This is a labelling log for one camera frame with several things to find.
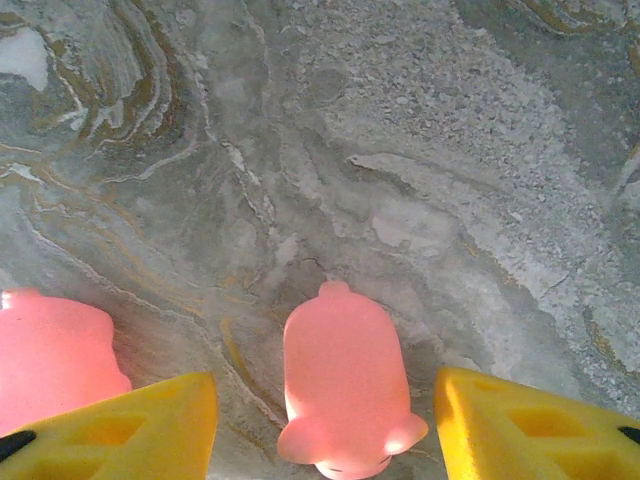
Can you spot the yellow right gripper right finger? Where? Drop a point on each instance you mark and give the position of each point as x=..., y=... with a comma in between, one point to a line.
x=525, y=440

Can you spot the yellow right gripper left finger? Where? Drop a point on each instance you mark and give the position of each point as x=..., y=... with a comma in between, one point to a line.
x=115, y=435

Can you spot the pink plastic pig toy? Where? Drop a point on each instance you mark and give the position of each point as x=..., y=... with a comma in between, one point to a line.
x=345, y=380
x=50, y=350

